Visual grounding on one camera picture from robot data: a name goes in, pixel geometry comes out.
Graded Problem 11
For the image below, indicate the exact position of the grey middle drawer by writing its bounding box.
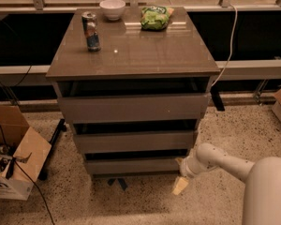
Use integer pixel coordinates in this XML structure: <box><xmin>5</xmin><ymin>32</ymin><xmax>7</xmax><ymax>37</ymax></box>
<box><xmin>73</xmin><ymin>130</ymin><xmax>198</xmax><ymax>154</ymax></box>

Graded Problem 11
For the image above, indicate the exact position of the grey drawer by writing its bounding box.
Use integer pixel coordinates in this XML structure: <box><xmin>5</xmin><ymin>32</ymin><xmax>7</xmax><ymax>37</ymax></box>
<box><xmin>58</xmin><ymin>94</ymin><xmax>210</xmax><ymax>124</ymax></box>
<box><xmin>73</xmin><ymin>130</ymin><xmax>198</xmax><ymax>154</ymax></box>
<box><xmin>84</xmin><ymin>157</ymin><xmax>182</xmax><ymax>174</ymax></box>

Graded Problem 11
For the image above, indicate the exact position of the grey bottom drawer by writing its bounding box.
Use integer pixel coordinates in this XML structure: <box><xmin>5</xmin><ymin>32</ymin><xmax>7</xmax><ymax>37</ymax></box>
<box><xmin>84</xmin><ymin>157</ymin><xmax>182</xmax><ymax>174</ymax></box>

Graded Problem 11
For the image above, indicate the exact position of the black stand leg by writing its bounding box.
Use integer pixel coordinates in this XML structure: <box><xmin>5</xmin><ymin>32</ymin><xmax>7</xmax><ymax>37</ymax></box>
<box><xmin>211</xmin><ymin>86</ymin><xmax>225</xmax><ymax>112</ymax></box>
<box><xmin>38</xmin><ymin>119</ymin><xmax>67</xmax><ymax>181</ymax></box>

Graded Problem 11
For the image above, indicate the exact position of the open cardboard box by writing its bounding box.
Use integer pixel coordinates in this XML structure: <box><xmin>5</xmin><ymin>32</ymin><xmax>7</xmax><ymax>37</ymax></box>
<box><xmin>0</xmin><ymin>106</ymin><xmax>51</xmax><ymax>201</ymax></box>

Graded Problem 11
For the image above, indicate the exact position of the black stand leg left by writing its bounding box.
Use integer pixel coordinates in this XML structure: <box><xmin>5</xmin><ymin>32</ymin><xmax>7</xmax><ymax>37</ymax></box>
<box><xmin>38</xmin><ymin>119</ymin><xmax>67</xmax><ymax>181</ymax></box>

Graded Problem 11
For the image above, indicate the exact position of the green chip bag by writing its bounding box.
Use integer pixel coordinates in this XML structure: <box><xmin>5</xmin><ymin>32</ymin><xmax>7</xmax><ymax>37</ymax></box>
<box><xmin>140</xmin><ymin>6</ymin><xmax>174</xmax><ymax>31</ymax></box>

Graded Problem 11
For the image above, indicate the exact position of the grey drawer cabinet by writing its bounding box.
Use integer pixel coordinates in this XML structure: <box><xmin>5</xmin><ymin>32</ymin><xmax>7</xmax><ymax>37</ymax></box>
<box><xmin>47</xmin><ymin>7</ymin><xmax>219</xmax><ymax>177</ymax></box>

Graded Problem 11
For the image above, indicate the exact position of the white bowl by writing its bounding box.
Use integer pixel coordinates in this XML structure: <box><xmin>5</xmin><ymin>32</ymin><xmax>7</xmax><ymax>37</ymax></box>
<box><xmin>99</xmin><ymin>0</ymin><xmax>126</xmax><ymax>21</ymax></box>

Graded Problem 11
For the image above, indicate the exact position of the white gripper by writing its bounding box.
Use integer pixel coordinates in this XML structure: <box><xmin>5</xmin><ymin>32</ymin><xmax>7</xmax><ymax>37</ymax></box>
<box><xmin>172</xmin><ymin>157</ymin><xmax>197</xmax><ymax>195</ymax></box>

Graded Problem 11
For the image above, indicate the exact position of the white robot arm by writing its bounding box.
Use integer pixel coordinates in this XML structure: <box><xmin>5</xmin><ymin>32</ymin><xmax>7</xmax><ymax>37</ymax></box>
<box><xmin>172</xmin><ymin>143</ymin><xmax>281</xmax><ymax>225</ymax></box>

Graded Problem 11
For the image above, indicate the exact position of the blue drink can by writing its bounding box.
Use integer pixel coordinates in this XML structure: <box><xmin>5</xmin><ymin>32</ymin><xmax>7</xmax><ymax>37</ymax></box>
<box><xmin>81</xmin><ymin>11</ymin><xmax>101</xmax><ymax>52</ymax></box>

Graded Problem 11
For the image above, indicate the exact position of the grey top drawer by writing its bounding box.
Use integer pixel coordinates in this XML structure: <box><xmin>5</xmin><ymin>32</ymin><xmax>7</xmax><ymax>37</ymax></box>
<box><xmin>58</xmin><ymin>94</ymin><xmax>210</xmax><ymax>124</ymax></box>

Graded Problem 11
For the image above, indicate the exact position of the black stand leg right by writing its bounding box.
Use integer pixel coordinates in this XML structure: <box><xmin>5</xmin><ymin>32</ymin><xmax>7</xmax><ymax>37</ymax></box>
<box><xmin>211</xmin><ymin>86</ymin><xmax>225</xmax><ymax>112</ymax></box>

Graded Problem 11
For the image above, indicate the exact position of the white cable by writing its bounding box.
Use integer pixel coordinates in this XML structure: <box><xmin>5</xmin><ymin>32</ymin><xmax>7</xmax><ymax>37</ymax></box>
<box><xmin>210</xmin><ymin>3</ymin><xmax>238</xmax><ymax>88</ymax></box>

